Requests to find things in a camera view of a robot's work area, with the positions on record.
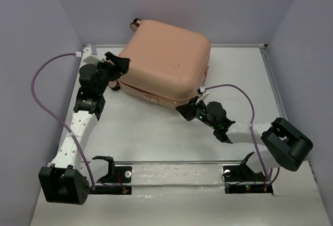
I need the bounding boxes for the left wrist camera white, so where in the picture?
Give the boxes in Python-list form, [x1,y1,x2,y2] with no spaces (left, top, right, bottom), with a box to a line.
[74,44,103,67]

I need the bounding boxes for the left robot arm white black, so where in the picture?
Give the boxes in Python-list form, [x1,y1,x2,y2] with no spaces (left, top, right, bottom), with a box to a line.
[31,52,131,205]

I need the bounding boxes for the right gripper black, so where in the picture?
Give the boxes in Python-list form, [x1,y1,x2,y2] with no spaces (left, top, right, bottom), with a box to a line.
[175,96,217,130]

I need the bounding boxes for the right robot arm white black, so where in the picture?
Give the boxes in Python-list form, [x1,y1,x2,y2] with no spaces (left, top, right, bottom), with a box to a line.
[176,97,313,182]

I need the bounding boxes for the pink hard-shell suitcase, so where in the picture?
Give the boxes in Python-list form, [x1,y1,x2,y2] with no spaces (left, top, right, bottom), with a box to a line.
[108,18,211,108]

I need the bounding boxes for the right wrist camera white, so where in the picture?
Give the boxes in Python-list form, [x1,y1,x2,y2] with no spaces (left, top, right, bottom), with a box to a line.
[196,85,210,104]

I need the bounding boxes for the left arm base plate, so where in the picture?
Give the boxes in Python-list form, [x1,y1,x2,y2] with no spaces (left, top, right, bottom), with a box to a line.
[89,156,132,195]

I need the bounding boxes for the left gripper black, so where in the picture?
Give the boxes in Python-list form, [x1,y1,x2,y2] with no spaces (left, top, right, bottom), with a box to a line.
[95,53,132,95]

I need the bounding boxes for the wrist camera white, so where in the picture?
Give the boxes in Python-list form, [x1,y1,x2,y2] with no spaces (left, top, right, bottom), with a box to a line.
[196,85,210,104]
[74,44,103,67]

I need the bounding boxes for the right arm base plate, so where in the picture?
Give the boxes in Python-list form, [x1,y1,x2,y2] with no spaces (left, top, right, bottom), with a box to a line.
[221,165,274,194]

